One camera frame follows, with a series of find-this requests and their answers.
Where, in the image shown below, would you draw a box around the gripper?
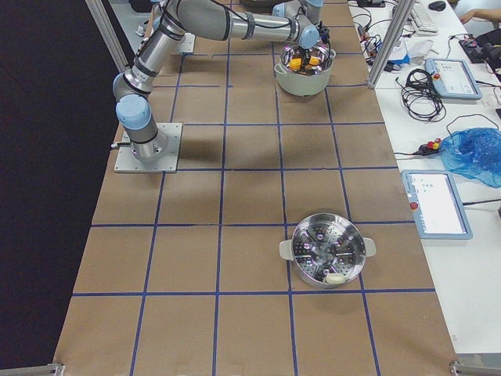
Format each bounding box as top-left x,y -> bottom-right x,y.
298,25 -> 330,49

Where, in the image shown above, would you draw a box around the yellow corn cob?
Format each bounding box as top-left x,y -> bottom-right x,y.
288,57 -> 303,71

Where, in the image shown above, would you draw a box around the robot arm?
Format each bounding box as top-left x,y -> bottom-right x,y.
272,0 -> 323,24
113,1 -> 323,164

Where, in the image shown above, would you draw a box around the pale green electric pot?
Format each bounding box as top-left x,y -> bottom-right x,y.
274,43 -> 337,97

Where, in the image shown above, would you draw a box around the white paper box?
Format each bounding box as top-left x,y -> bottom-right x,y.
388,38 -> 434,64

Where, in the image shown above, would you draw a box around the teach pendant tablet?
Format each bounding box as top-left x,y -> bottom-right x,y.
424,58 -> 482,100
401,170 -> 473,240

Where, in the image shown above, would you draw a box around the emergency stop button box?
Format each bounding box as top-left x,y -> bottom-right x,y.
417,138 -> 442,157

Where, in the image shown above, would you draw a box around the blue plastic bag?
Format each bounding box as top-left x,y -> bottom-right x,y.
439,128 -> 500,188

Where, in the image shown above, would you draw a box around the steel steamer basket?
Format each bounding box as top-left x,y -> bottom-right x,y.
279,213 -> 377,289

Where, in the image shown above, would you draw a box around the aluminium frame post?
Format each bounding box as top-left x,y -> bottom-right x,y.
367,0 -> 415,89

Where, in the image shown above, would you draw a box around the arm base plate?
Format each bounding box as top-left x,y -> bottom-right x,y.
112,123 -> 183,173
172,33 -> 196,56

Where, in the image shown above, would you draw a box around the bundle of black cables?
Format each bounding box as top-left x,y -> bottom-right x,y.
400,68 -> 447,122

